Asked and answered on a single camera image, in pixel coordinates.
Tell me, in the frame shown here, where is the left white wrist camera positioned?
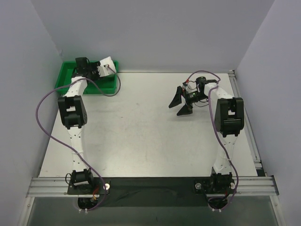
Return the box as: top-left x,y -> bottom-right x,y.
97,64 -> 114,77

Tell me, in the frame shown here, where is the aluminium frame rail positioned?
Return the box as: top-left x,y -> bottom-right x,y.
26,177 -> 279,197

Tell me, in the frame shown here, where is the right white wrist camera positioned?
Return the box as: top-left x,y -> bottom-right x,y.
182,80 -> 192,93

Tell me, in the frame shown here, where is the green plastic tray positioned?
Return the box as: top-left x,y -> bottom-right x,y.
55,61 -> 117,95

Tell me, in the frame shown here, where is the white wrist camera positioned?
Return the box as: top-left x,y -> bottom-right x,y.
182,80 -> 192,93
97,64 -> 114,77

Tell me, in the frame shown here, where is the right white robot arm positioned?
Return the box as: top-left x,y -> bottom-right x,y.
168,76 -> 245,193

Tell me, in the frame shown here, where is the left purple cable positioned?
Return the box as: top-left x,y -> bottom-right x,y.
36,65 -> 122,210

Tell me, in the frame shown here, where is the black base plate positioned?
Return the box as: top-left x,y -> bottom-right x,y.
67,174 -> 236,209

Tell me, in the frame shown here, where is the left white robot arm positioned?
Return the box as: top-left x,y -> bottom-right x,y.
58,57 -> 95,194

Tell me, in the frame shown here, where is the purple cable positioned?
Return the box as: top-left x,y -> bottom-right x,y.
185,70 -> 238,208
36,65 -> 122,210

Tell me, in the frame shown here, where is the white towel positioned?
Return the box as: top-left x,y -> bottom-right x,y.
99,56 -> 115,70

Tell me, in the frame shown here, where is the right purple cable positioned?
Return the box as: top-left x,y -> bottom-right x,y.
185,70 -> 238,208

